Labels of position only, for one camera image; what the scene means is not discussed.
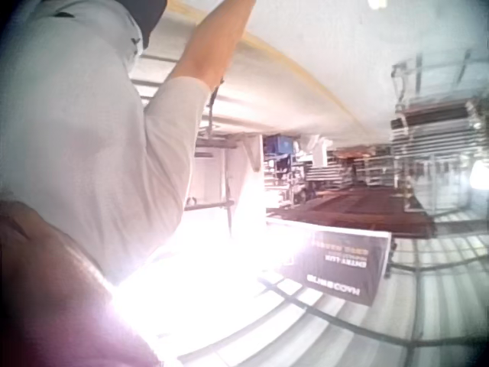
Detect black metal bar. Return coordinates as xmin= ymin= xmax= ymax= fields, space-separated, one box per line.
xmin=184 ymin=198 xmax=235 ymax=212

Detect blue crate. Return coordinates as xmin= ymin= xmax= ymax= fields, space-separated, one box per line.
xmin=263 ymin=134 xmax=295 ymax=156

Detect cluttered background shelving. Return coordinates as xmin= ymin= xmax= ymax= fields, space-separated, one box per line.
xmin=263 ymin=141 xmax=395 ymax=204

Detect stack of brown boards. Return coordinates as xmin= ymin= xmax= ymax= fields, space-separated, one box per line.
xmin=266 ymin=188 xmax=437 ymax=240

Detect black printed banner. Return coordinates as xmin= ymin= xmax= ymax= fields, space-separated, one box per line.
xmin=272 ymin=219 xmax=393 ymax=308

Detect metal storage rack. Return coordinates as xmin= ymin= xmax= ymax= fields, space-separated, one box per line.
xmin=389 ymin=47 xmax=489 ymax=217

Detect white wall bracket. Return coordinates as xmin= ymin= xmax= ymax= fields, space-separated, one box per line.
xmin=244 ymin=135 xmax=265 ymax=173

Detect black hanging strap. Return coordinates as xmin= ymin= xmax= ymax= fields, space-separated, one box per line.
xmin=205 ymin=76 xmax=226 ymax=139

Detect black wire grid panel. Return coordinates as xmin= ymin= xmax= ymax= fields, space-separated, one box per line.
xmin=177 ymin=232 xmax=489 ymax=367

